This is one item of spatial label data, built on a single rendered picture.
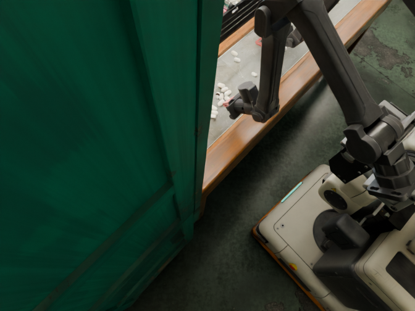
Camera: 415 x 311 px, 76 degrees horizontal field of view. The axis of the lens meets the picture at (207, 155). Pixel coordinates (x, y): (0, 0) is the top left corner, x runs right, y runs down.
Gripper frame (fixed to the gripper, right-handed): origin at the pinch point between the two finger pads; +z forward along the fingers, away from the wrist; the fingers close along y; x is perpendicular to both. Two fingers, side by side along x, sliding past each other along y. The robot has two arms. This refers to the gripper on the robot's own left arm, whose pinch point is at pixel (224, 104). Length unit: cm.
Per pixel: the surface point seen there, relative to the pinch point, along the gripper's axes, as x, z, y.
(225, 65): -6.1, 18.3, -22.1
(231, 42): -11.9, 21.1, -33.2
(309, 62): 11, -6, -51
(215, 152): 11.1, -4.9, 17.3
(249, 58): -2.0, 13.5, -34.0
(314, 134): 86, 25, -76
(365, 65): 82, 28, -166
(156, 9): -49, -72, 47
